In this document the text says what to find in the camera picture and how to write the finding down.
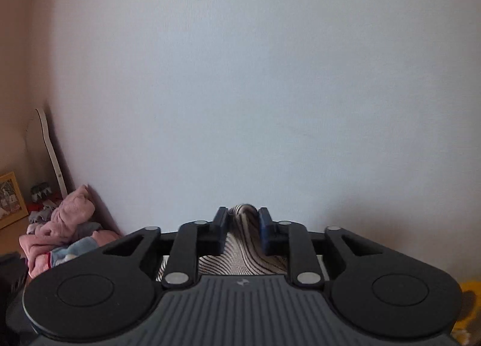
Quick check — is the framed picture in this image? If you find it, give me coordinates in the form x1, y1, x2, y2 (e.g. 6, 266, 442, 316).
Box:
0, 171, 29, 230

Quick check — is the small black white figurine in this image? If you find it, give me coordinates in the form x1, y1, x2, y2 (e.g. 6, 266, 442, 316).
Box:
30, 182, 52, 202

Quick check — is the pink plush clothing pile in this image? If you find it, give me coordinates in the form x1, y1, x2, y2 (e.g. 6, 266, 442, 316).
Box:
19, 185, 120, 278

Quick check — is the beige black striped sweater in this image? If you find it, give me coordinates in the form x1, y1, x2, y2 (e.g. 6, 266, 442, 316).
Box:
155, 202, 326, 282

